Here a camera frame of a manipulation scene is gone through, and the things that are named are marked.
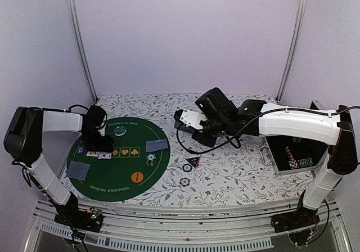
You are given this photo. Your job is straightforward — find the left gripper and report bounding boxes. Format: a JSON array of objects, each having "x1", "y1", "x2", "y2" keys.
[{"x1": 83, "y1": 128, "x2": 114, "y2": 152}]

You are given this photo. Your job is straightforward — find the clear dealer button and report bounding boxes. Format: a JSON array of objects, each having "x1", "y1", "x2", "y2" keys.
[{"x1": 114, "y1": 126, "x2": 127, "y2": 137}]

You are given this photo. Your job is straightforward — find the purple small blind button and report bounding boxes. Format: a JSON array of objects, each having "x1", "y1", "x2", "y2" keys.
[{"x1": 76, "y1": 146, "x2": 85, "y2": 154}]

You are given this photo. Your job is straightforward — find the black red triangular chip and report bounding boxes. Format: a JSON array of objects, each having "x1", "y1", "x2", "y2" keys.
[{"x1": 186, "y1": 156, "x2": 201, "y2": 168}]

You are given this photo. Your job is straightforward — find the dealt blue card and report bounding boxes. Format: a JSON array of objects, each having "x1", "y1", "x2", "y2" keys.
[
  {"x1": 73, "y1": 163, "x2": 91, "y2": 181},
  {"x1": 147, "y1": 139, "x2": 169, "y2": 152},
  {"x1": 145, "y1": 139, "x2": 167, "y2": 153},
  {"x1": 66, "y1": 161, "x2": 81, "y2": 179}
]

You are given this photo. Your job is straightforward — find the black white poker chip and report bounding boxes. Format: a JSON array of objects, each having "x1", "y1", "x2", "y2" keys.
[{"x1": 182, "y1": 164, "x2": 192, "y2": 172}]

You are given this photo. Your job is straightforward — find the green white chip stack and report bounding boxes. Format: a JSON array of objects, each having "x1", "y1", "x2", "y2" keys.
[{"x1": 146, "y1": 154, "x2": 156, "y2": 167}]

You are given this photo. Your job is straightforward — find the orange big blind button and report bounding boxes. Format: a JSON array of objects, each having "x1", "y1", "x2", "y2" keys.
[{"x1": 131, "y1": 172, "x2": 144, "y2": 183}]

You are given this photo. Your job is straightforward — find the queen of hearts card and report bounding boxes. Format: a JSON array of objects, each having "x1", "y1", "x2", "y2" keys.
[{"x1": 86, "y1": 151, "x2": 99, "y2": 157}]

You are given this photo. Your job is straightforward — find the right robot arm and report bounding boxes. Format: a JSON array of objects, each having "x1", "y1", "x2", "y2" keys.
[{"x1": 181, "y1": 88, "x2": 358, "y2": 232}]

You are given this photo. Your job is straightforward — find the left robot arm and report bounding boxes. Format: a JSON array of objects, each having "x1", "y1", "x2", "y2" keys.
[{"x1": 3, "y1": 105, "x2": 114, "y2": 232}]

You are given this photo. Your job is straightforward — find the floral tablecloth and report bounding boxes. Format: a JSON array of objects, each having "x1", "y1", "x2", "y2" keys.
[{"x1": 57, "y1": 93, "x2": 317, "y2": 208}]

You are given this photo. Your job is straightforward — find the green poker mat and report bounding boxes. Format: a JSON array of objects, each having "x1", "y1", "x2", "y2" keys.
[{"x1": 63, "y1": 117, "x2": 170, "y2": 202}]

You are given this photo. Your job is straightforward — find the poker chips in case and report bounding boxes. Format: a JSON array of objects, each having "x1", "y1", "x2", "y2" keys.
[{"x1": 285, "y1": 137, "x2": 313, "y2": 169}]

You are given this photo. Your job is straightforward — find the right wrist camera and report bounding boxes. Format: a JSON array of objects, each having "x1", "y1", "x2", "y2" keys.
[{"x1": 174, "y1": 109, "x2": 208, "y2": 131}]

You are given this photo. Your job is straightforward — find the front aluminium rail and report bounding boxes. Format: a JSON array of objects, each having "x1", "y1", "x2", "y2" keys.
[{"x1": 24, "y1": 199, "x2": 354, "y2": 251}]

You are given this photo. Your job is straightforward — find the left aluminium frame post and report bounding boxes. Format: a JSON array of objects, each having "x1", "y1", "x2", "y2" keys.
[{"x1": 66, "y1": 0, "x2": 98, "y2": 102}]

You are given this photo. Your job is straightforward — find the aluminium frame post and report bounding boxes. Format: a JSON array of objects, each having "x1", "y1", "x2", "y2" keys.
[
  {"x1": 276, "y1": 0, "x2": 307, "y2": 103},
  {"x1": 66, "y1": 0, "x2": 98, "y2": 102}
]

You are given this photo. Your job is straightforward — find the right aluminium frame post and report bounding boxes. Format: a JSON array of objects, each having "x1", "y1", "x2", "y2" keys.
[{"x1": 276, "y1": 0, "x2": 307, "y2": 103}]

